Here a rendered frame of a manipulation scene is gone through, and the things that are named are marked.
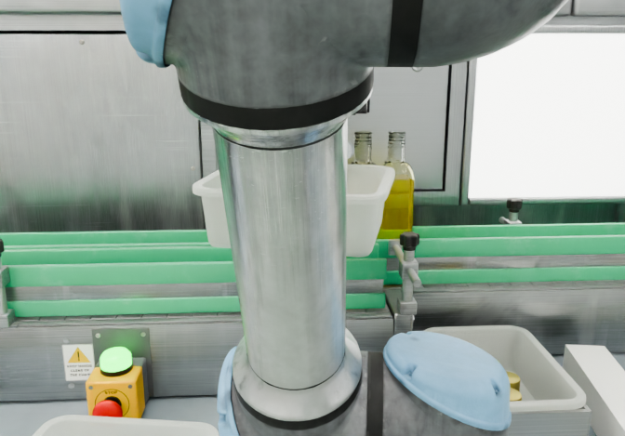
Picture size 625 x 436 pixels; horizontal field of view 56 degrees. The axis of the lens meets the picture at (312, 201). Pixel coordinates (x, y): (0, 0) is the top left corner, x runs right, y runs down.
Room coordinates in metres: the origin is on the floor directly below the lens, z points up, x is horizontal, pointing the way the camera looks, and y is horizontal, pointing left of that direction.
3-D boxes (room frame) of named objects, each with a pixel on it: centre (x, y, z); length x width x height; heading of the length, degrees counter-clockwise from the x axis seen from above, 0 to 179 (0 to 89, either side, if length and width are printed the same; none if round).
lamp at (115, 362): (0.77, 0.28, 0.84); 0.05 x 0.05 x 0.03
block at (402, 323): (0.88, -0.14, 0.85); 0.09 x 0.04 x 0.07; 3
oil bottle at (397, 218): (0.99, -0.14, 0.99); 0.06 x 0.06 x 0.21; 3
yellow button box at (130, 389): (0.77, 0.28, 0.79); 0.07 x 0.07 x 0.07; 3
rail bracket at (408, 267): (0.86, -0.14, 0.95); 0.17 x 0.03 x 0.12; 3
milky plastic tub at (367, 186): (0.71, 0.02, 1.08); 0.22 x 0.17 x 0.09; 78
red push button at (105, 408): (0.72, 0.28, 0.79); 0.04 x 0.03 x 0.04; 93
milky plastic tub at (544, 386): (0.77, -0.26, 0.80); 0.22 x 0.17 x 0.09; 3
